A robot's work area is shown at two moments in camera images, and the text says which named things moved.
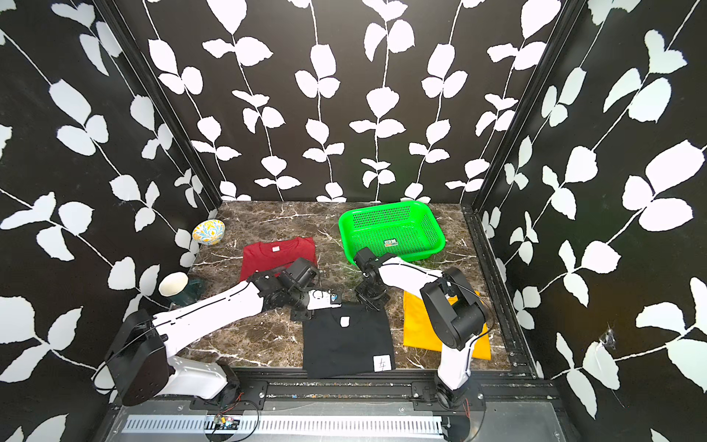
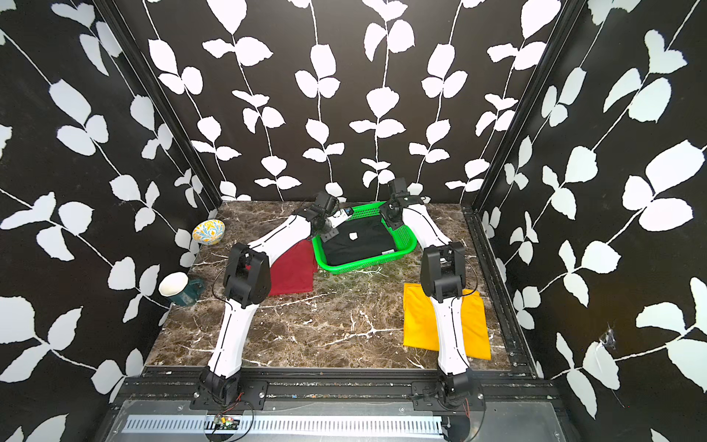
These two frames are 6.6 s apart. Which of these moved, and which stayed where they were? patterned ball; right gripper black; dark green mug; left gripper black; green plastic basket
Moved: right gripper black; green plastic basket; left gripper black
Stayed: dark green mug; patterned ball
